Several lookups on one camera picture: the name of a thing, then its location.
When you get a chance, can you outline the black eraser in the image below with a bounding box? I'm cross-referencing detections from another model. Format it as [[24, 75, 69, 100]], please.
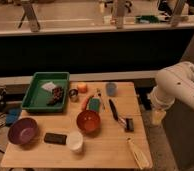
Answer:
[[44, 133, 67, 145]]

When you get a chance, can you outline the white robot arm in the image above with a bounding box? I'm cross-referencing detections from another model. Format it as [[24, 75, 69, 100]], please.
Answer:
[[149, 61, 194, 110]]

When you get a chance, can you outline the small metal cup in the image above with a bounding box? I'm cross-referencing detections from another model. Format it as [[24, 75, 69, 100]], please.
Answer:
[[69, 89, 79, 102]]

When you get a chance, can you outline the white paper cup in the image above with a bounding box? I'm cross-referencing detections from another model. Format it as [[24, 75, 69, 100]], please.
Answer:
[[66, 131, 83, 153]]

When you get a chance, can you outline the orange block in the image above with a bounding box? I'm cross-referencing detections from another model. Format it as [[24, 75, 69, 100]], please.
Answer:
[[77, 82, 88, 93]]

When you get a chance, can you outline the orange carrot toy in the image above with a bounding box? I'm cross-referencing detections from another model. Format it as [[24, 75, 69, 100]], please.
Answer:
[[81, 95, 93, 110]]

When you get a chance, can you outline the orange bowl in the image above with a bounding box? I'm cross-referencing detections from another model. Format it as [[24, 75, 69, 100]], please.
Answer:
[[76, 110, 101, 134]]

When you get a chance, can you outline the brown item in tray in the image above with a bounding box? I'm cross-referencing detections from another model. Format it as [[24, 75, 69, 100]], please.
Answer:
[[47, 87, 64, 106]]

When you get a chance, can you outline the white cloth in tray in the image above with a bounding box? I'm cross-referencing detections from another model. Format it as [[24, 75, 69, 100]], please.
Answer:
[[42, 82, 56, 92]]

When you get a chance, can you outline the green plastic tray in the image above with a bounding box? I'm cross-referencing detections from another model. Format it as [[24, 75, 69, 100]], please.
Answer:
[[21, 72, 69, 113]]

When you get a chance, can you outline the purple bowl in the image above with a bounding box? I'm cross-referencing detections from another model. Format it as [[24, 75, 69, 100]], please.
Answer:
[[8, 118, 38, 145]]

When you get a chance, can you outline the blue box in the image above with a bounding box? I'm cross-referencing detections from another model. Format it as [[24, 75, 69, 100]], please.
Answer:
[[5, 108, 21, 126]]

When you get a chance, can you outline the beige wooden tool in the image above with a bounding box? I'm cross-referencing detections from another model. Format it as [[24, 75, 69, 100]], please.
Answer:
[[127, 138, 149, 170]]

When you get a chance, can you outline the black handled brush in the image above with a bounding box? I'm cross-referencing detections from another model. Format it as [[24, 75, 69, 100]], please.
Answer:
[[109, 100, 134, 132]]

